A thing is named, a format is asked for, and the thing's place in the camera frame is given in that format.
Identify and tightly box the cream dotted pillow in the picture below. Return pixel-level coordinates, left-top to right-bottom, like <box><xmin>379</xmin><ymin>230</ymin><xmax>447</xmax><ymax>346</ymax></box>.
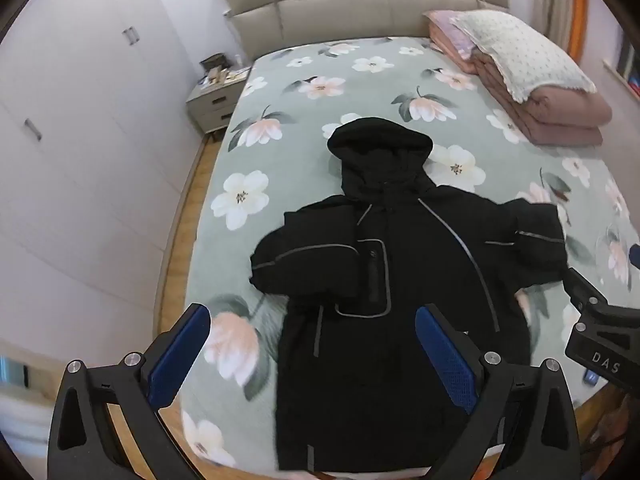
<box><xmin>450</xmin><ymin>9</ymin><xmax>598</xmax><ymax>103</ymax></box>

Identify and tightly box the beige padded headboard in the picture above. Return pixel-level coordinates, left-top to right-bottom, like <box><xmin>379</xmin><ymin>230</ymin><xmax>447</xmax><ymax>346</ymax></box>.
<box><xmin>220</xmin><ymin>0</ymin><xmax>512</xmax><ymax>61</ymax></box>

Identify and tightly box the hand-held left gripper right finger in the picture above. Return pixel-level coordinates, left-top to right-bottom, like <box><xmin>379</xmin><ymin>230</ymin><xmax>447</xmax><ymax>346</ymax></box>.
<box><xmin>415</xmin><ymin>302</ymin><xmax>583</xmax><ymax>480</ymax></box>

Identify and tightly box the white wardrobe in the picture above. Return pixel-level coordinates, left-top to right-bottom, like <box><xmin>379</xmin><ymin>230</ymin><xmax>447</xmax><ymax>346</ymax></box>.
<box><xmin>0</xmin><ymin>0</ymin><xmax>228</xmax><ymax>401</ymax></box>

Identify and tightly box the grey nightstand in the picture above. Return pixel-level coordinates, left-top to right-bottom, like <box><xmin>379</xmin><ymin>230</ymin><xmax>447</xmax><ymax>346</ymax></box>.
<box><xmin>186</xmin><ymin>77</ymin><xmax>251</xmax><ymax>136</ymax></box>

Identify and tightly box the green floral bed sheet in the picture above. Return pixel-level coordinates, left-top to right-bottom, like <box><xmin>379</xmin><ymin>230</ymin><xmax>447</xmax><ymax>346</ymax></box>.
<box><xmin>177</xmin><ymin>35</ymin><xmax>633</xmax><ymax>476</ymax></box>

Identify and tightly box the folded pink quilt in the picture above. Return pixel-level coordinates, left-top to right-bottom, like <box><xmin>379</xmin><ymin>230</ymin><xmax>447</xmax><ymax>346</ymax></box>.
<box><xmin>424</xmin><ymin>9</ymin><xmax>613</xmax><ymax>147</ymax></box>

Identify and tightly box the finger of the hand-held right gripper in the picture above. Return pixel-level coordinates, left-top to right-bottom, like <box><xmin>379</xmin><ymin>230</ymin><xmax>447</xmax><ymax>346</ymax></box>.
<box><xmin>562</xmin><ymin>266</ymin><xmax>640</xmax><ymax>392</ymax></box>

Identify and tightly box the small brown box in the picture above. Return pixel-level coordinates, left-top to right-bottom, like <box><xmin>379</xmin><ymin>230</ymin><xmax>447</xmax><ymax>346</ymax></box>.
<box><xmin>200</xmin><ymin>53</ymin><xmax>232</xmax><ymax>83</ymax></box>

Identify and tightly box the beige curtain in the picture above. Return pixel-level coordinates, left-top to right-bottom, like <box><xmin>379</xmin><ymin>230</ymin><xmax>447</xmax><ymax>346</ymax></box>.
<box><xmin>530</xmin><ymin>0</ymin><xmax>588</xmax><ymax>58</ymax></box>

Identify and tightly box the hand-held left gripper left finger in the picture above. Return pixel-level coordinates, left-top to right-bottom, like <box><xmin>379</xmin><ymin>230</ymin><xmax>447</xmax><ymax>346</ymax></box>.
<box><xmin>46</xmin><ymin>302</ymin><xmax>213</xmax><ymax>480</ymax></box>

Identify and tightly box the black hooded jacket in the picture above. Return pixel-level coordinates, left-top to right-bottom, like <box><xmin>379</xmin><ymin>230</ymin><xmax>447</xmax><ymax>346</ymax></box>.
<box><xmin>249</xmin><ymin>116</ymin><xmax>568</xmax><ymax>476</ymax></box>

